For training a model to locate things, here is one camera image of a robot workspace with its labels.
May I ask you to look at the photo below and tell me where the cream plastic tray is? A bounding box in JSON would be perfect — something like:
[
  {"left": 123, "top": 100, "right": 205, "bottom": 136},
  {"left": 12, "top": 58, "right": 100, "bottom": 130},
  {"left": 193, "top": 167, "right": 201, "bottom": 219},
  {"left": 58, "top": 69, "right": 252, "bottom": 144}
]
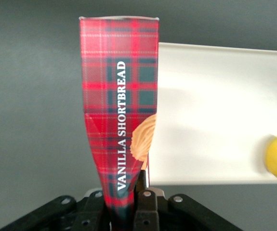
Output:
[{"left": 148, "top": 42, "right": 277, "bottom": 187}]

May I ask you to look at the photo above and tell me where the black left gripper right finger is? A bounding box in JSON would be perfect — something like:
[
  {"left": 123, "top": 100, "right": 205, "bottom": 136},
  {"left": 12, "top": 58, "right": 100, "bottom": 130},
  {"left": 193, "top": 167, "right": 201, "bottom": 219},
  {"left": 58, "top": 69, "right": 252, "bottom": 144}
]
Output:
[{"left": 133, "top": 169, "right": 160, "bottom": 231}]

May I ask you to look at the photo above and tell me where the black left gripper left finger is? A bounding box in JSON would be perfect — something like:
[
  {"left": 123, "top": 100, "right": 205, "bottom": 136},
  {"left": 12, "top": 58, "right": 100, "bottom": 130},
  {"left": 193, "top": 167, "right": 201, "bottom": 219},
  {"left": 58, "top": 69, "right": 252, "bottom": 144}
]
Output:
[{"left": 77, "top": 189, "right": 112, "bottom": 231}]

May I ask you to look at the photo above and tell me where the red tartan cookie box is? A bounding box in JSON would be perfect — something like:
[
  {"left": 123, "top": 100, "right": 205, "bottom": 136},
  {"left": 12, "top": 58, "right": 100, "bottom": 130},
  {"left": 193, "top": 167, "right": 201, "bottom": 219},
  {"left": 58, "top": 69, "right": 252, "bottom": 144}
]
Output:
[{"left": 79, "top": 16, "right": 160, "bottom": 231}]

